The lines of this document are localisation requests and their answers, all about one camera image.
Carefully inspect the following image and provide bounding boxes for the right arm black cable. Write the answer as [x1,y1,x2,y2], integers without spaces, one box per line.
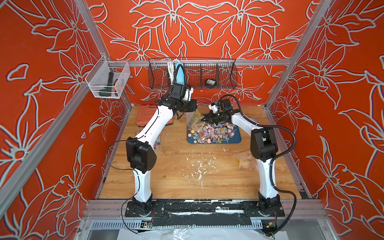
[217,94,298,235]

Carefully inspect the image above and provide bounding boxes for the green black screwdriver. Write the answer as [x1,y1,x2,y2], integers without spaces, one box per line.
[99,72,114,97]

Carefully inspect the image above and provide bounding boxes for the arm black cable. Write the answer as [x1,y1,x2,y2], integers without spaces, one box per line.
[217,94,298,235]
[106,63,190,235]

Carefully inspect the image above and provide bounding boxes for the orange tool case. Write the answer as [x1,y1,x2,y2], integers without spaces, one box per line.
[137,105,174,127]

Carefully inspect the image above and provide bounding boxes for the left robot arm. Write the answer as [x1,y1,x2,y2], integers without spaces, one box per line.
[126,84,197,216]

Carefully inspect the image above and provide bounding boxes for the white cable bundle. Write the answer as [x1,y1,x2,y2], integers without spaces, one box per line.
[166,59,177,88]

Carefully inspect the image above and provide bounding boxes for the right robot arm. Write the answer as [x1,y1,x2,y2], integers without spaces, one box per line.
[202,99,280,217]

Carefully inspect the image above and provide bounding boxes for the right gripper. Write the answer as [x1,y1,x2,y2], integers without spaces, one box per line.
[204,109,230,125]

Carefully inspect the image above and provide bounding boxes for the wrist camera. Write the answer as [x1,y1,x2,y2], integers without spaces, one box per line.
[183,86,194,102]
[209,103,219,114]

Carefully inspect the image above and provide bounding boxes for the black wire basket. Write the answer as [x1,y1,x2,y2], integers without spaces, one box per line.
[148,57,238,90]

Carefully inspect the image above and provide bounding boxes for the light blue power bank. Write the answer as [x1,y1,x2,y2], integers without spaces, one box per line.
[175,62,186,85]

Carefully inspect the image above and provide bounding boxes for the clear acrylic box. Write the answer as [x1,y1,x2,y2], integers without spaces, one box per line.
[86,56,131,99]

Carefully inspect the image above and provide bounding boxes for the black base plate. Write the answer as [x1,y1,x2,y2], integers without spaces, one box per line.
[124,199,285,217]

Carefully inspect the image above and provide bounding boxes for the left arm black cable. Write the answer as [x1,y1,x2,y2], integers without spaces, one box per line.
[106,63,190,235]

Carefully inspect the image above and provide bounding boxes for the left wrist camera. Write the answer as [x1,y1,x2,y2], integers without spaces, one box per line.
[183,86,194,102]

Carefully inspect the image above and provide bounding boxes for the blue plastic tray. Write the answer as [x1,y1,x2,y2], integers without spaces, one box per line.
[186,113,242,145]

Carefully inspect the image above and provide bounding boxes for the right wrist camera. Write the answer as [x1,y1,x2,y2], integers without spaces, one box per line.
[209,103,219,114]

